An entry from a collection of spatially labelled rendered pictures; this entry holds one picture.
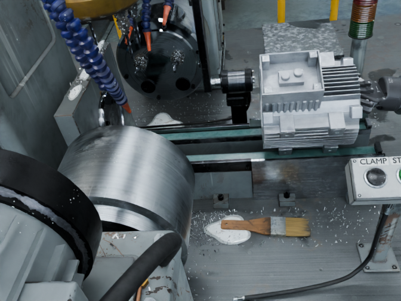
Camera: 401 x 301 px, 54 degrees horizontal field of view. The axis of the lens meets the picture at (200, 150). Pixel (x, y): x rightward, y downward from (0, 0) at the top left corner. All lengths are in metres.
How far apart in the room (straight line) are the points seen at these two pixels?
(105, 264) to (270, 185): 0.56
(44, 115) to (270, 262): 0.59
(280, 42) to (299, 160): 0.59
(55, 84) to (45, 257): 0.70
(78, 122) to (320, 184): 0.56
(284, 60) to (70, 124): 0.46
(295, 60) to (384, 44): 0.82
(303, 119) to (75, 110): 0.46
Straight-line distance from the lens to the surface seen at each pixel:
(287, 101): 0.81
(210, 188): 0.97
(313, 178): 0.95
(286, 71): 0.84
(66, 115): 0.79
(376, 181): 0.69
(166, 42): 1.06
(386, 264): 0.91
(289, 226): 0.93
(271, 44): 1.39
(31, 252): 0.33
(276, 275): 0.87
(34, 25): 0.98
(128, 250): 0.50
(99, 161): 0.62
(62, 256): 0.34
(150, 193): 0.59
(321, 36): 1.43
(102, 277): 0.47
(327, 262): 0.90
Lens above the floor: 1.55
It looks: 41 degrees down
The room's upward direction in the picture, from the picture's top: 10 degrees counter-clockwise
